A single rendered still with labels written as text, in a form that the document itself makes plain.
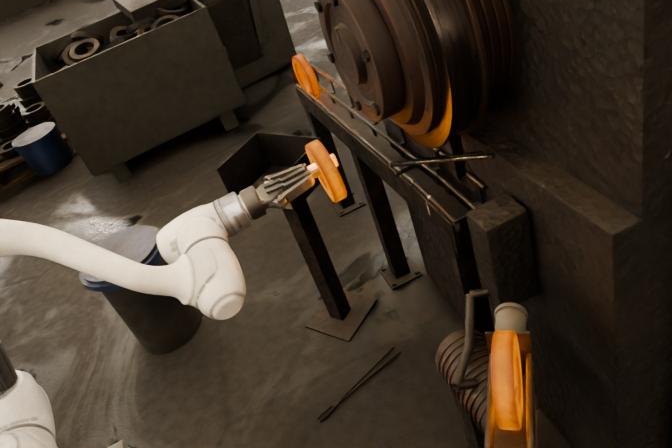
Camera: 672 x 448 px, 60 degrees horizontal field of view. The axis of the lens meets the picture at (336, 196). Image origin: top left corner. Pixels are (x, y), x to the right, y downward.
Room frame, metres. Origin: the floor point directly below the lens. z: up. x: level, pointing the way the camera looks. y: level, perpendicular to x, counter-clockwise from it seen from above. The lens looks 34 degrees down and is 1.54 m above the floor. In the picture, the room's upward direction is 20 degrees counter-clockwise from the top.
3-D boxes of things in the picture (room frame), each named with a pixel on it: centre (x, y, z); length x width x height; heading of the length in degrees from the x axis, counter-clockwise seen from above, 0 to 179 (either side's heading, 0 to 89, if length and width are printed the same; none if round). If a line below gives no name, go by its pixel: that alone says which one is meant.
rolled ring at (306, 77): (2.15, -0.05, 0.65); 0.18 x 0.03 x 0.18; 12
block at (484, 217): (0.85, -0.28, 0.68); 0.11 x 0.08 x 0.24; 100
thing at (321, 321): (1.54, 0.15, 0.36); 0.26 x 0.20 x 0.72; 45
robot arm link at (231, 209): (1.12, 0.23, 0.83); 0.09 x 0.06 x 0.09; 10
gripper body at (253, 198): (1.13, 0.16, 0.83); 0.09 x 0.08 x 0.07; 100
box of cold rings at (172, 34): (3.68, 0.90, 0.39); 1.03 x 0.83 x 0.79; 104
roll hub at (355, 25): (1.07, -0.14, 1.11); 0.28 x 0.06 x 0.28; 10
